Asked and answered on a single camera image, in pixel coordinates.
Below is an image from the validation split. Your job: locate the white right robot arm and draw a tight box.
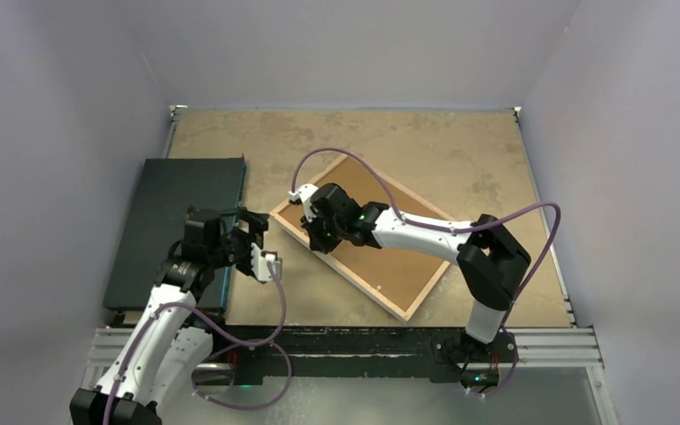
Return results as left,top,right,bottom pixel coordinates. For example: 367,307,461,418
289,183,531,360

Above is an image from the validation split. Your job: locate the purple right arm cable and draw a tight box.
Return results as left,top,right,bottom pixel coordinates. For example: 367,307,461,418
290,147,562,400

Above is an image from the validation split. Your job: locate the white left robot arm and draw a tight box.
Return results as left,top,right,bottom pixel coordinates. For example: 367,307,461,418
69,207,282,424

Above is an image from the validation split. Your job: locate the aluminium extrusion rail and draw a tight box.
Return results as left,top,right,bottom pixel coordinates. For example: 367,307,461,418
85,326,603,367

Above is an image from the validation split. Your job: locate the black foam pad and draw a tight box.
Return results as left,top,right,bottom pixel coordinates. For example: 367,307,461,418
103,157,247,313

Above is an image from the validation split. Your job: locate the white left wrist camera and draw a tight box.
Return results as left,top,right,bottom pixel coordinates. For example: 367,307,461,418
251,243,282,284

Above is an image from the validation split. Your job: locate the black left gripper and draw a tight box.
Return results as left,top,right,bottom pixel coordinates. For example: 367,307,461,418
208,211,269,274

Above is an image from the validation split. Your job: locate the white wooden picture frame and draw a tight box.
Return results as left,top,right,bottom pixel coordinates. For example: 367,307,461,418
270,153,459,323

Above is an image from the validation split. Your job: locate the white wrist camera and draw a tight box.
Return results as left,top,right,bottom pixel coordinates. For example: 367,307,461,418
288,183,318,205
251,243,282,284

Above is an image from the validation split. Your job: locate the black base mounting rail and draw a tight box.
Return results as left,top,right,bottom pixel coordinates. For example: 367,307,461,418
195,326,517,387

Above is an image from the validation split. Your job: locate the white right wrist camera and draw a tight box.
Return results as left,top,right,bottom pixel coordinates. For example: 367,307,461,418
288,183,318,205

